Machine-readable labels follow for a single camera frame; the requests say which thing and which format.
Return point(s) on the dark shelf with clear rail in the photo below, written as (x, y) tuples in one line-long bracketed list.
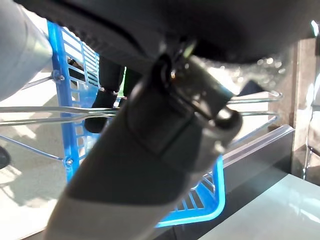
[(262, 155)]

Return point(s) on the dark silver left robot hand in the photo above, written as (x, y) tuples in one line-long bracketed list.
[(155, 140)]

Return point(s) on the blue plastic shopping basket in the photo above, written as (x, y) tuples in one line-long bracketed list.
[(58, 50)]

